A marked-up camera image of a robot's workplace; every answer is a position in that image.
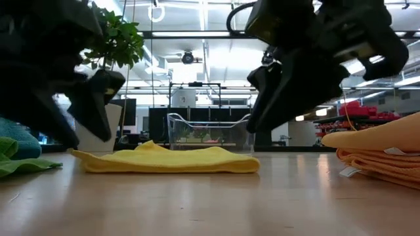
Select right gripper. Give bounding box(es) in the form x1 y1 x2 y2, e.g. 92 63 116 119
243 0 410 134

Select green microfiber towel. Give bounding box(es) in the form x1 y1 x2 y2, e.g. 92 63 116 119
0 136 64 179

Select black ceiling spotlight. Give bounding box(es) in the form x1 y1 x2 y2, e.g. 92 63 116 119
261 45 274 66
181 50 195 66

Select blue microfiber towel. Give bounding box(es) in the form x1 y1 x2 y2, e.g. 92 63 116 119
0 117 43 161

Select black monitor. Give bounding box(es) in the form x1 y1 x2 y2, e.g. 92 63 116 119
110 98 137 127

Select white plant pot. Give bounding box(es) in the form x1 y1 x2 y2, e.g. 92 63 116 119
74 103 123 153

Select green leafy plant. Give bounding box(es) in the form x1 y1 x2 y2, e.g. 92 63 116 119
80 1 146 71

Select yellow microfiber towel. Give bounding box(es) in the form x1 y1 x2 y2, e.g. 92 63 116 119
70 140 261 174

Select black metal rack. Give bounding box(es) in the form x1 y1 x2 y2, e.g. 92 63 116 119
168 81 222 109

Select orange microfiber towel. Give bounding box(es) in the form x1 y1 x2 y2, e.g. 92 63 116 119
341 165 420 191
320 111 420 152
336 147 420 173

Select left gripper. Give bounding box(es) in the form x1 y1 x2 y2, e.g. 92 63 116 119
0 0 127 149

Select red storage bins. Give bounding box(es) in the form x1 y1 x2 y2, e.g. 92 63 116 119
339 100 402 121

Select white hanging ring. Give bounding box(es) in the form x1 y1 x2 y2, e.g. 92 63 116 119
147 2 166 24

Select clear plastic bin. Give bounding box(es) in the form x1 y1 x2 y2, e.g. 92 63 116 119
166 112 256 154

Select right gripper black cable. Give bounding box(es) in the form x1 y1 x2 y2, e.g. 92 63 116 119
226 1 257 37

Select black office partition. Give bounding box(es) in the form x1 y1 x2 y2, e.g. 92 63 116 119
148 106 273 147

